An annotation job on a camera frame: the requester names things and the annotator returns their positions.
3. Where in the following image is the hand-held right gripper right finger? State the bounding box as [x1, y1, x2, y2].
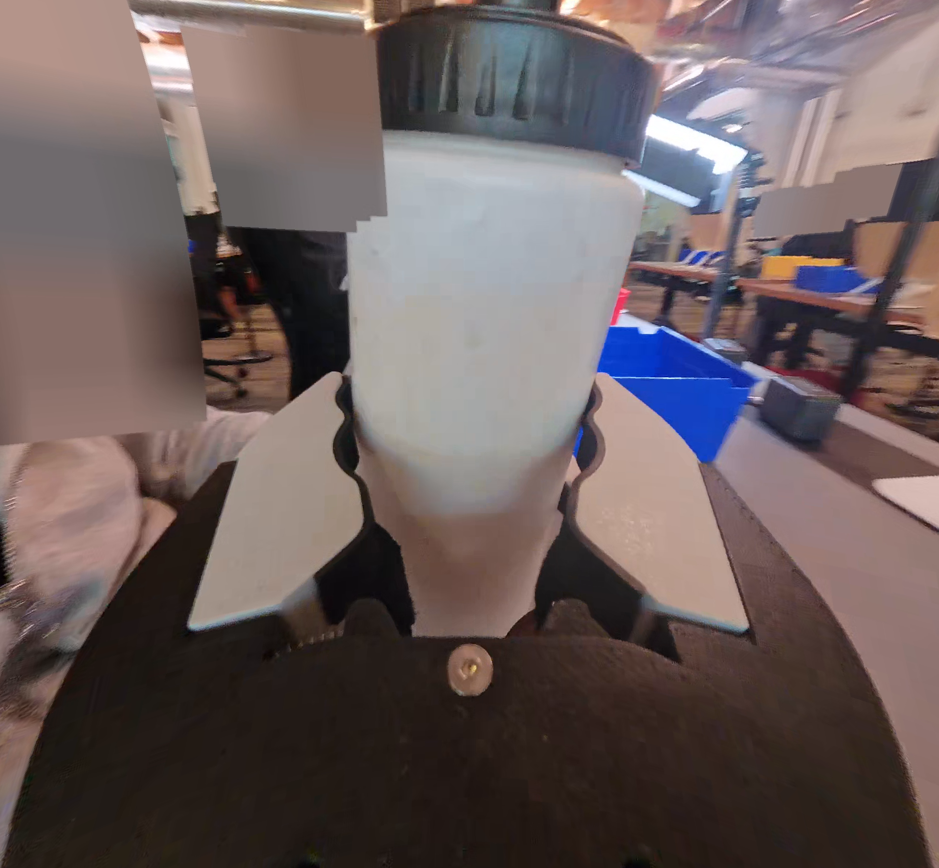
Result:
[536, 371, 752, 640]

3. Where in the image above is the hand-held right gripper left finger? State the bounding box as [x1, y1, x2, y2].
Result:
[186, 371, 415, 636]

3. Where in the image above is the white bottle black cap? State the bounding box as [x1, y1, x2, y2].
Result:
[346, 0, 661, 638]

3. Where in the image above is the person's left forearm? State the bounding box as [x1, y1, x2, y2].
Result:
[135, 406, 274, 509]

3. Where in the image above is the grey desk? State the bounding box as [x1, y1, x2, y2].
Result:
[704, 409, 939, 868]

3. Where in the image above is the blue bin white tag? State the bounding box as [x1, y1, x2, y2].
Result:
[598, 325, 758, 464]

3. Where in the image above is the wooden office table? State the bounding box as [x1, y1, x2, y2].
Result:
[736, 277, 939, 388]
[629, 260, 723, 326]

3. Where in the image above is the yellow plastic bin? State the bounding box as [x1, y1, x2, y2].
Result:
[761, 255, 846, 280]

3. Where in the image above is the black light stand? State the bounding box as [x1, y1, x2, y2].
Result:
[700, 152, 767, 341]

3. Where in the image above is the small blue bin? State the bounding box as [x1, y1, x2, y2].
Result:
[794, 265, 877, 295]

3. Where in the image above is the black round-base pole stand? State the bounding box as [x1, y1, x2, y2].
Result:
[840, 160, 939, 399]

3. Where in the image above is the LED light panel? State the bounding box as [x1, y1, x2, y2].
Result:
[638, 112, 753, 212]

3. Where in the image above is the white air vent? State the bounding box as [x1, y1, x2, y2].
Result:
[361, 0, 441, 26]

